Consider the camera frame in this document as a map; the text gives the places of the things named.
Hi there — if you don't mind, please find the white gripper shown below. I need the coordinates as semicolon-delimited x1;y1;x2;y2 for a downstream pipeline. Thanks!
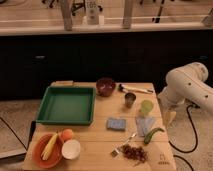
159;98;177;127

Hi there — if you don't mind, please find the blue sponge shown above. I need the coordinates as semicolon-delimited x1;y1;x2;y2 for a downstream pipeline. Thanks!
106;118;126;131

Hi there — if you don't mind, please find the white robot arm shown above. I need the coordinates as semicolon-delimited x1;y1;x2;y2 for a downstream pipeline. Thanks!
157;62;213;126

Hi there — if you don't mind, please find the green plastic tray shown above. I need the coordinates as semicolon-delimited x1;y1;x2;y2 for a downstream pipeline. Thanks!
36;86;96;125

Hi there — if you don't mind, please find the green plastic cup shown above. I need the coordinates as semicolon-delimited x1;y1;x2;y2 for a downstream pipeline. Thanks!
140;100;154;117

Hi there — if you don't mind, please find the green chili pepper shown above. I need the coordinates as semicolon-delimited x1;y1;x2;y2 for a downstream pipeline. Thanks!
143;127;165;145

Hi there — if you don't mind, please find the metal cup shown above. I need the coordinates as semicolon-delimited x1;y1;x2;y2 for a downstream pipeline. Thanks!
125;93;136;108

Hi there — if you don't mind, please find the brown dried food pile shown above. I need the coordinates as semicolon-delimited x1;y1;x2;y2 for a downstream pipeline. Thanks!
122;144;148;163

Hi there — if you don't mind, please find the dark red bowl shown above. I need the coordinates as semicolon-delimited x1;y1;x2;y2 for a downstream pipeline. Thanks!
96;77;116;97

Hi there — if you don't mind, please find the white bowl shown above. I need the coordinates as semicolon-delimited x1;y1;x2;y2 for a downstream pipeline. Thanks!
62;139;81;160

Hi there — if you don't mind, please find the orange fruit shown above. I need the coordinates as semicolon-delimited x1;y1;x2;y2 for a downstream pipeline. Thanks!
60;129;74;141

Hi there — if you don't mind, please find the orange plate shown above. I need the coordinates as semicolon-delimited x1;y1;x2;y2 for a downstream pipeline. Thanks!
32;133;63;169

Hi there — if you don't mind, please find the black handled brush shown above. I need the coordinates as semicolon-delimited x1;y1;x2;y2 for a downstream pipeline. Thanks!
118;84;154;93

